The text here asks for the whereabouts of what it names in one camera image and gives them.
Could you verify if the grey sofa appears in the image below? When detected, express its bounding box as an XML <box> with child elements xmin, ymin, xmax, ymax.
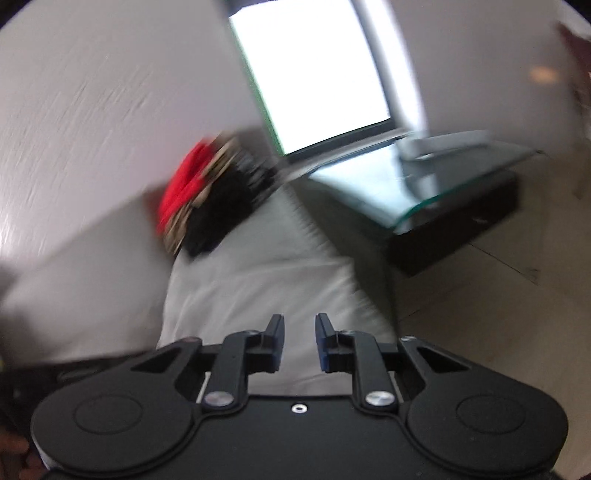
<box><xmin>0</xmin><ymin>129</ymin><xmax>403</xmax><ymax>398</ymax></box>

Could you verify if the red garment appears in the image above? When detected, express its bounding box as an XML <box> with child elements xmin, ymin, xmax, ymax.
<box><xmin>157</xmin><ymin>138</ymin><xmax>222</xmax><ymax>235</ymax></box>

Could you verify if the white pillow with embroidered script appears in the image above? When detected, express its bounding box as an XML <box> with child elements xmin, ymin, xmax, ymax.
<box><xmin>156</xmin><ymin>256</ymin><xmax>399</xmax><ymax>398</ymax></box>

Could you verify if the grey flat object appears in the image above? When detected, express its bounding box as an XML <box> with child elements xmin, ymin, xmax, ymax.
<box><xmin>396</xmin><ymin>130</ymin><xmax>496</xmax><ymax>162</ymax></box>

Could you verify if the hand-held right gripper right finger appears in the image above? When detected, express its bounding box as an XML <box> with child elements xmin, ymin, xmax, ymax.
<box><xmin>315</xmin><ymin>313</ymin><xmax>470</xmax><ymax>411</ymax></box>

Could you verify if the person's left hand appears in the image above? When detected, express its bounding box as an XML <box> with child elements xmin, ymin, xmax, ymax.
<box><xmin>0</xmin><ymin>429</ymin><xmax>43</xmax><ymax>480</ymax></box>

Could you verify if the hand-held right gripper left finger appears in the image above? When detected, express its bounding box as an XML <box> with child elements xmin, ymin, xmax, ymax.
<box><xmin>131</xmin><ymin>314</ymin><xmax>286</xmax><ymax>411</ymax></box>

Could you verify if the red and black clothes pile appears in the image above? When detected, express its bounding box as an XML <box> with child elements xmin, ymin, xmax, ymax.
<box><xmin>164</xmin><ymin>131</ymin><xmax>245</xmax><ymax>257</ymax></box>

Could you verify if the glass top black table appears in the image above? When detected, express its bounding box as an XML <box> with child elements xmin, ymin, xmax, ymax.
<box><xmin>286</xmin><ymin>130</ymin><xmax>551</xmax><ymax>278</ymax></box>

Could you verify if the window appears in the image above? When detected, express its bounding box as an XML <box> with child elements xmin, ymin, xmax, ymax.
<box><xmin>225</xmin><ymin>0</ymin><xmax>403</xmax><ymax>158</ymax></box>

